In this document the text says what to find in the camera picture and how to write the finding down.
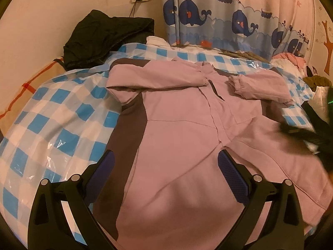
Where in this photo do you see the pink and brown jacket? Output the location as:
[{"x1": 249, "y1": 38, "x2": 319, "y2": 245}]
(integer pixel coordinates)
[{"x1": 93, "y1": 59, "x2": 332, "y2": 249}]

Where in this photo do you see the blue white checkered quilt bag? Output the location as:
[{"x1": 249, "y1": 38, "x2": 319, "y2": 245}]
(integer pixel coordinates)
[{"x1": 0, "y1": 42, "x2": 317, "y2": 248}]

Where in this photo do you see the whale pattern curtain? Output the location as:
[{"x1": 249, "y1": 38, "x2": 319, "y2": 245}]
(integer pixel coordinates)
[{"x1": 163, "y1": 0, "x2": 314, "y2": 59}]

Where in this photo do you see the beige pillow with red stripes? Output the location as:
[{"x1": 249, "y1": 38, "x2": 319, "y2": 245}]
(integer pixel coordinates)
[{"x1": 1, "y1": 57, "x2": 66, "y2": 139}]

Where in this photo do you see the white folded cloth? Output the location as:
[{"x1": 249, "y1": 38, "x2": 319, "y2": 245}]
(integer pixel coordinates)
[{"x1": 146, "y1": 36, "x2": 170, "y2": 48}]

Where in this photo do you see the black garment pile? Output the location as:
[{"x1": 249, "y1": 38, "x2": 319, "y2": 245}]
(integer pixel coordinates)
[{"x1": 63, "y1": 10, "x2": 155, "y2": 71}]

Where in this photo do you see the tree wall sticker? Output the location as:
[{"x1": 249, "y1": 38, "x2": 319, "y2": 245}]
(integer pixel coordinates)
[{"x1": 314, "y1": 5, "x2": 332, "y2": 79}]

